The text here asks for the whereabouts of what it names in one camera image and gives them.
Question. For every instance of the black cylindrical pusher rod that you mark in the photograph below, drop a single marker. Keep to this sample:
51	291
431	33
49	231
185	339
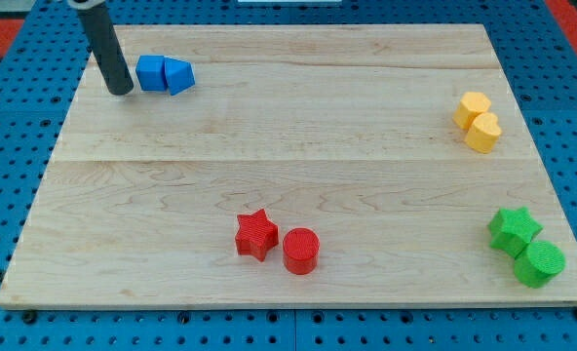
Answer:
100	32

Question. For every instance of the blue cube block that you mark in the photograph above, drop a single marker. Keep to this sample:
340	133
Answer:
150	72

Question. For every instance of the blue triangle block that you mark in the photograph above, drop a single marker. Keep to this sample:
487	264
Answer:
179	75

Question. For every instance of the light wooden board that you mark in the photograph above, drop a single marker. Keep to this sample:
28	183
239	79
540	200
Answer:
343	129

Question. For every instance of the red star block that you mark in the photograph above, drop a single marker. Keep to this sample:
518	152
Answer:
256	235

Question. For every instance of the red cylinder block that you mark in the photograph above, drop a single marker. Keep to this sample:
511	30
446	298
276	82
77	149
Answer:
301	251

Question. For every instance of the yellow hexagon block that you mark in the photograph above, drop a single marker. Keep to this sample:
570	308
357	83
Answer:
470	105

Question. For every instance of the yellow heart block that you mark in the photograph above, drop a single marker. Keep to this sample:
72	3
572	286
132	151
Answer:
483	133

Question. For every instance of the green star block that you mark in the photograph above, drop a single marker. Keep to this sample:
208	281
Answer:
512	230

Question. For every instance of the green cylinder block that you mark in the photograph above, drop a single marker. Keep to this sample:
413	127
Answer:
539	263

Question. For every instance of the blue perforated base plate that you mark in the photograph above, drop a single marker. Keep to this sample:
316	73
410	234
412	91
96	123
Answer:
39	76

